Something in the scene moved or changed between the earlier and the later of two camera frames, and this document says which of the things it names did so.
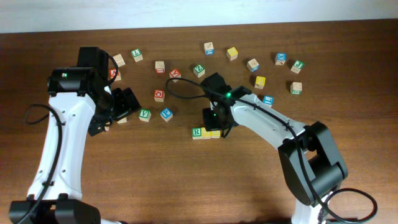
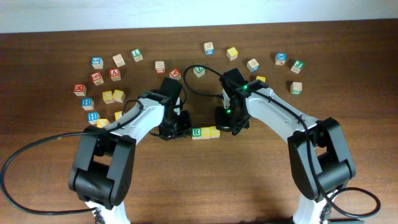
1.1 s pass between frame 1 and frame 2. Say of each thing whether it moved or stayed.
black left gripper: moved
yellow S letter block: stayed
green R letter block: stayed
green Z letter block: stayed
